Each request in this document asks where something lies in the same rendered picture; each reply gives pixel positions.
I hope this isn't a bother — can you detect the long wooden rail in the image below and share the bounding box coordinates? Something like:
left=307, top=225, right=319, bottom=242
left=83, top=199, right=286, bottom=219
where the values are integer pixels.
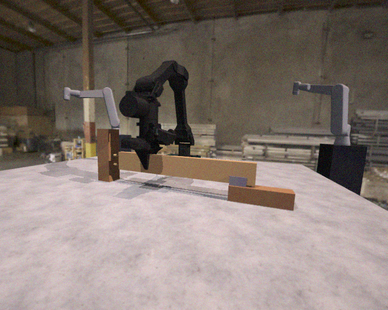
left=118, top=151, right=257, bottom=186

